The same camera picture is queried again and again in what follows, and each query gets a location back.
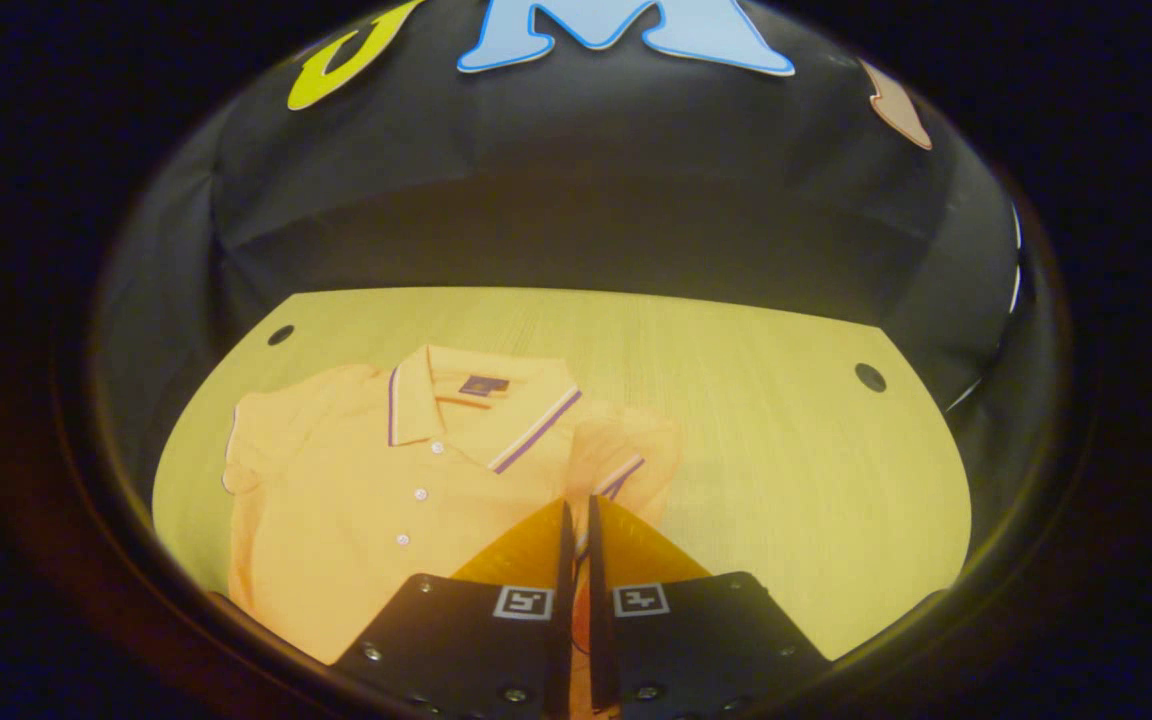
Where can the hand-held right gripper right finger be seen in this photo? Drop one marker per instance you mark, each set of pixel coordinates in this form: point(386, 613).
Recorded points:
point(600, 640)

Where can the orange polo T-shirt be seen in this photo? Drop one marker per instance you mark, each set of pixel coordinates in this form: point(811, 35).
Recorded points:
point(356, 500)

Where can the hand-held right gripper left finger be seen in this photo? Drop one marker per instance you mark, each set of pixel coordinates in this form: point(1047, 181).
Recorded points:
point(563, 640)

